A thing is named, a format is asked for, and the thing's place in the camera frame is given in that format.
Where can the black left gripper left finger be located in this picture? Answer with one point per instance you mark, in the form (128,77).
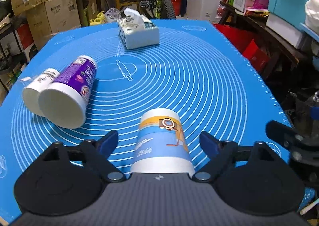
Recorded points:
(63,180)

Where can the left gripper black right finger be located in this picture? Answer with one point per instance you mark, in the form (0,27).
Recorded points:
(283,135)

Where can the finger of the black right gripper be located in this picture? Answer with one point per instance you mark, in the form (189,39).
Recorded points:
(251,179)

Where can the blue yellow paper cup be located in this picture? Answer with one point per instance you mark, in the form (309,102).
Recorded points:
(161,146)

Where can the purple paper cup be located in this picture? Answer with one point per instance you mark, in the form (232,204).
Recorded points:
(64,101)

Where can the white paper cup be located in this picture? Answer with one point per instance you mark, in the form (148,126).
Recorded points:
(31,92)

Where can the clear plastic cup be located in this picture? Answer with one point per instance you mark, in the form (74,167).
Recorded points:
(24,80)

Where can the blue silicone baking mat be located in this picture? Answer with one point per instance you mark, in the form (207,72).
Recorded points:
(194,71)

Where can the black metal shelf rack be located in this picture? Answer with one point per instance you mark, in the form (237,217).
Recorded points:
(16,42)

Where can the white tissue box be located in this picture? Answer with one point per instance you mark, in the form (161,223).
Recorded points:
(137,30)

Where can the lower cardboard box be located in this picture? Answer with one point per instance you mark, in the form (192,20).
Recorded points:
(52,17)

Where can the yellow toy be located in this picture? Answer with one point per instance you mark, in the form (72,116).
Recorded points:
(100,19)

